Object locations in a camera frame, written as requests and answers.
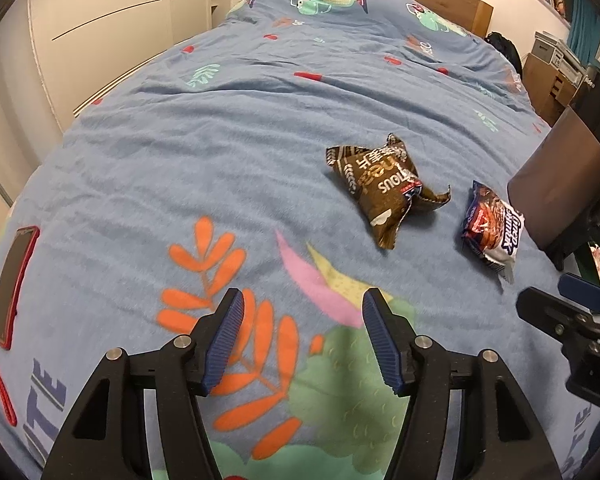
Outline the teal curtain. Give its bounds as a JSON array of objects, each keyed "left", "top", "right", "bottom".
[{"left": 567, "top": 0, "right": 600, "bottom": 68}]

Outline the brown snack bag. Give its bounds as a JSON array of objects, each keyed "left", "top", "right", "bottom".
[{"left": 326, "top": 133, "right": 453, "bottom": 251}]

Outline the white and orange snack bag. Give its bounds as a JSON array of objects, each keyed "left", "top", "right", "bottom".
[{"left": 461, "top": 180, "right": 527, "bottom": 293}]

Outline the blue printed blanket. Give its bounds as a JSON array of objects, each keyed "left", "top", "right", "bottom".
[{"left": 0, "top": 0, "right": 600, "bottom": 480}]

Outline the grey printer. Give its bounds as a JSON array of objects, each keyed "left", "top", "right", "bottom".
[{"left": 532, "top": 30, "right": 593, "bottom": 81}]

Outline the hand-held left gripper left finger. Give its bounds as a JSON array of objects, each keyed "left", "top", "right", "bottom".
[{"left": 42, "top": 287, "right": 245, "bottom": 480}]

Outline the phone in red case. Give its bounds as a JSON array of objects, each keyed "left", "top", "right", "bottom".
[{"left": 0, "top": 226, "right": 41, "bottom": 351}]

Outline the white wardrobe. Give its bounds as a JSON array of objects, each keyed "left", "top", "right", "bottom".
[{"left": 0, "top": 0, "right": 261, "bottom": 201}]

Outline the brown chair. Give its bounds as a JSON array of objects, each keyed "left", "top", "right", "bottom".
[{"left": 507, "top": 62, "right": 600, "bottom": 273}]

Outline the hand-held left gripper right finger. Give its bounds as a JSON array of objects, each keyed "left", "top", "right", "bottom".
[{"left": 361, "top": 287, "right": 563, "bottom": 480}]

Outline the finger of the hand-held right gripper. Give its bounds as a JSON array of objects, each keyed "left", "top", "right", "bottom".
[
  {"left": 516, "top": 286, "right": 593, "bottom": 348},
  {"left": 557, "top": 272, "right": 600, "bottom": 307}
]

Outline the brown drawer unit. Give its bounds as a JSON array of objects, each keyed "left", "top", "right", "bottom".
[{"left": 522, "top": 52, "right": 578, "bottom": 126}]

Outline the black bag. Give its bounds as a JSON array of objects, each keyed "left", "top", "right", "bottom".
[{"left": 485, "top": 31, "right": 523, "bottom": 73}]

